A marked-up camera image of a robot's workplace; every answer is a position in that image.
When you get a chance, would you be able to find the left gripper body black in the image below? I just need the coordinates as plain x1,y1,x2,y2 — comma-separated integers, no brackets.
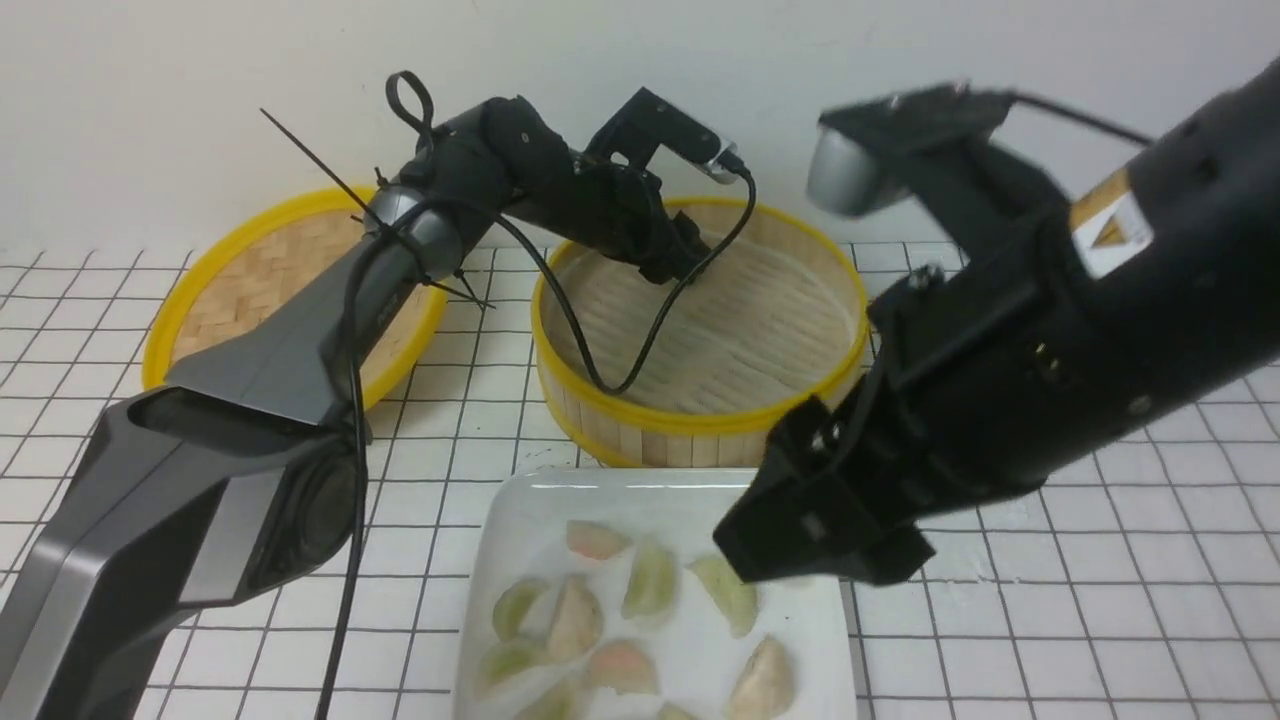
520,150,710,284

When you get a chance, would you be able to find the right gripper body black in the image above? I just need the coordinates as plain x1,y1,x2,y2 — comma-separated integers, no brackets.
713,266,1082,585

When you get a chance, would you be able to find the green dumpling steamer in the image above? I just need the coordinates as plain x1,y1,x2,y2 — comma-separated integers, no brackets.
492,577,550,642

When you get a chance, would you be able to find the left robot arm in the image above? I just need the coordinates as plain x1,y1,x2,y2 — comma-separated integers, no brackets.
3,78,733,719

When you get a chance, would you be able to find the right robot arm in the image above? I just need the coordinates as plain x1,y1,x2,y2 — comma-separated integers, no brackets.
712,64,1279,585

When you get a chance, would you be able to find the green dumpling plate centre right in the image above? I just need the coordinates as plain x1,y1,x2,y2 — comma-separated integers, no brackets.
687,555,760,639

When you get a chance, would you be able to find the pink dumpling plate top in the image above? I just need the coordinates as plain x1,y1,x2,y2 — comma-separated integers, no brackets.
564,520,632,562

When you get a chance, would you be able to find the pink dumpling plate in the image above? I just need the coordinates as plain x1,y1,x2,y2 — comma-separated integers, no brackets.
585,639,659,694
564,520,632,562

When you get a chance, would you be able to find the pale dumpling plate lower right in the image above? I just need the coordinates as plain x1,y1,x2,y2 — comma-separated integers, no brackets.
724,635,796,719

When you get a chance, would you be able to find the pale dumpling plate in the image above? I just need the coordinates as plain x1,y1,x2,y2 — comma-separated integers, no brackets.
545,574,604,664
724,635,796,719

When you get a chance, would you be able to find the white square plate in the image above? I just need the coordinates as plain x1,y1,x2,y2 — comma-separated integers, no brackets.
453,469,859,719

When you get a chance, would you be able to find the pale dumpling plate centre left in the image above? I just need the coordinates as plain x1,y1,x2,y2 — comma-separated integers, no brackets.
545,574,604,664

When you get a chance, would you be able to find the small dumpling plate bottom edge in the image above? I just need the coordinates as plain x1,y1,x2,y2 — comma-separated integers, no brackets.
655,702,699,720

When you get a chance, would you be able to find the pink dumpling plate bottom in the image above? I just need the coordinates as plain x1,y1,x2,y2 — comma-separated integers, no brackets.
585,639,659,694

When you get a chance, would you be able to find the green dumpling plate lower left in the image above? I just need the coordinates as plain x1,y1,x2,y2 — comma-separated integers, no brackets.
474,635,547,698

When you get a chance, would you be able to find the green dumpling plate bottom edge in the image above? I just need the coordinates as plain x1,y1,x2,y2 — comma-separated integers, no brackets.
513,673,591,720

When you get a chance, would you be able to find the yellow-rimmed bamboo steamer basket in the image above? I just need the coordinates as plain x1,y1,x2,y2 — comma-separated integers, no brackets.
531,205,870,468

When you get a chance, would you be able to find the black zip tie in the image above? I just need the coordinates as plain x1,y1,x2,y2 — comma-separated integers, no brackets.
259,70,492,315

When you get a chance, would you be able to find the yellow-rimmed bamboo steamer lid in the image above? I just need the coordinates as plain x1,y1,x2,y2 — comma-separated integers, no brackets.
140,190,448,407

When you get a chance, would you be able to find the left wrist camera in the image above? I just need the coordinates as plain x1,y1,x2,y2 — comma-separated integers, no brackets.
584,87,746,184

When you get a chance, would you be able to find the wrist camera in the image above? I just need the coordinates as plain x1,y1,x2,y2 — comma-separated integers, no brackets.
584,87,746,184
806,83,1014,218

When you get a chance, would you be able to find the black camera cable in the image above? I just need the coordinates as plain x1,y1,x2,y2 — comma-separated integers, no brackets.
314,150,758,720

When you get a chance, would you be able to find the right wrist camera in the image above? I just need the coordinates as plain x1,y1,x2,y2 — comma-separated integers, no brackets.
806,83,1014,218

